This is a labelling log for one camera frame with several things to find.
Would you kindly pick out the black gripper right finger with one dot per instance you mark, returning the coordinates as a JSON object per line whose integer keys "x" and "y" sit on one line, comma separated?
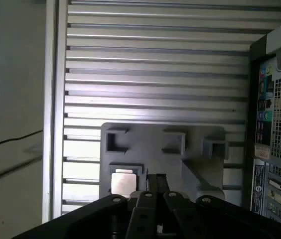
{"x": 205, "y": 219}

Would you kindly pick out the black and grey PC case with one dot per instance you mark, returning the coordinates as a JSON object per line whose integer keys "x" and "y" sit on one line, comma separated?
{"x": 280, "y": 32}

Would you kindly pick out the white label sticker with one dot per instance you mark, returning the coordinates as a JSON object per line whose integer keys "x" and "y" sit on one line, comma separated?
{"x": 258, "y": 184}

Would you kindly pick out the silver CPU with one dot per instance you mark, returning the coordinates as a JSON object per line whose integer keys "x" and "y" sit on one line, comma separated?
{"x": 124, "y": 183}

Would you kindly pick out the grey parts rack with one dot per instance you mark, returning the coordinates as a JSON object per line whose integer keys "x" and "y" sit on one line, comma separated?
{"x": 153, "y": 149}

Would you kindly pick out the rear port panel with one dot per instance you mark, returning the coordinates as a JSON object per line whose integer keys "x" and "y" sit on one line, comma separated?
{"x": 264, "y": 99}

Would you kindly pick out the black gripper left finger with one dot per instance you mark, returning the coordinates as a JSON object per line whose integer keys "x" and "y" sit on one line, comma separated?
{"x": 110, "y": 216}

